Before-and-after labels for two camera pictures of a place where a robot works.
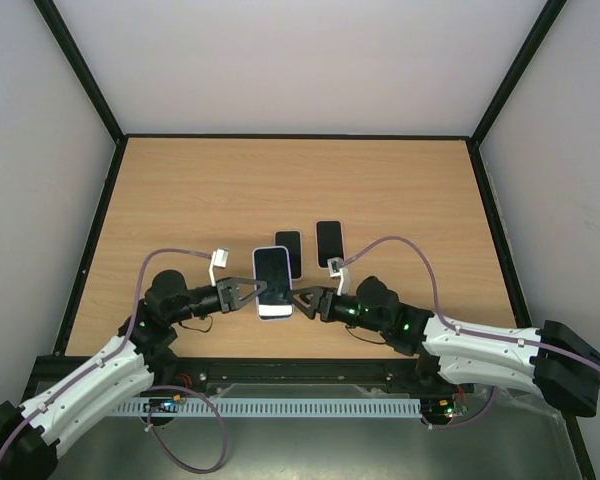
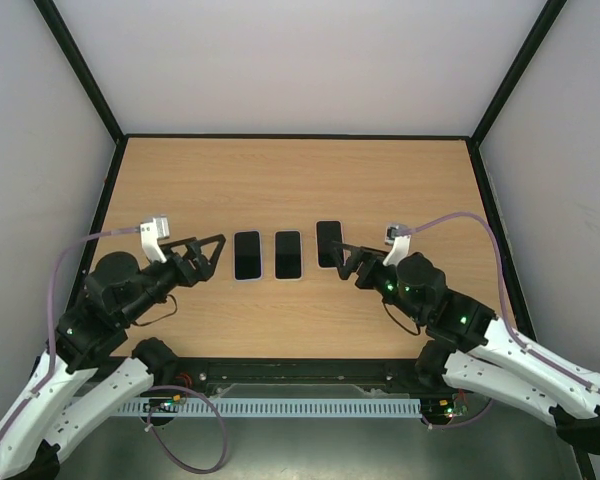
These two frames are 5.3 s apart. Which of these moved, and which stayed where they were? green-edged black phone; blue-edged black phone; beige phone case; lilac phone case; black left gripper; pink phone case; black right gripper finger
Moved: lilac phone case; black left gripper; black right gripper finger
Stayed: blue-edged black phone; green-edged black phone; beige phone case; pink phone case
